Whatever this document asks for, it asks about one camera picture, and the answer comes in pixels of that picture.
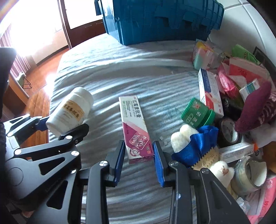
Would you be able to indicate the blue plastic storage crate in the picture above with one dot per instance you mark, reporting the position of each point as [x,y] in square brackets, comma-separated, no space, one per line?
[133,22]

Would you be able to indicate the green round tin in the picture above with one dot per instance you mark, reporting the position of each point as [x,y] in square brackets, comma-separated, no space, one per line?
[196,114]

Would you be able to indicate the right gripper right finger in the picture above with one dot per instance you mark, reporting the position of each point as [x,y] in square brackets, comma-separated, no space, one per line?
[172,174]

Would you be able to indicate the maroon knitted cloth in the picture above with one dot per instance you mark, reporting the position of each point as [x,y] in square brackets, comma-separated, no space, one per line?
[259,109]

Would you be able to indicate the clear tape roll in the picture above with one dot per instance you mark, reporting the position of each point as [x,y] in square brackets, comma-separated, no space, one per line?
[249,176]

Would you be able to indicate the white pill bottle yellow label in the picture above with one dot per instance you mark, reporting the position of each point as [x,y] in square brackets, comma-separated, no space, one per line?
[71,112]

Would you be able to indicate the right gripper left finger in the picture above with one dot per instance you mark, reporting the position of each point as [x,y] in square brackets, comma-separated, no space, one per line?
[103,174]

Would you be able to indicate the white plush blue ribbon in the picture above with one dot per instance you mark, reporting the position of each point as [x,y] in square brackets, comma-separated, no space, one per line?
[197,149]

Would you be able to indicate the blue white medicine box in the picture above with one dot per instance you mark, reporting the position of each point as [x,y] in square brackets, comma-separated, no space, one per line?
[209,92]

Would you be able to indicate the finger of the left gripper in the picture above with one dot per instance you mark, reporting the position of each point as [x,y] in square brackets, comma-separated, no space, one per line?
[71,138]
[21,128]

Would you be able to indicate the dark wooden cabinet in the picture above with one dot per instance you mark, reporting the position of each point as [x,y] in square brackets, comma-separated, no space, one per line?
[81,20]

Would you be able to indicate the pink white toothpaste box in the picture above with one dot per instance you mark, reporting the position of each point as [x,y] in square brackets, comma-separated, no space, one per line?
[135,127]

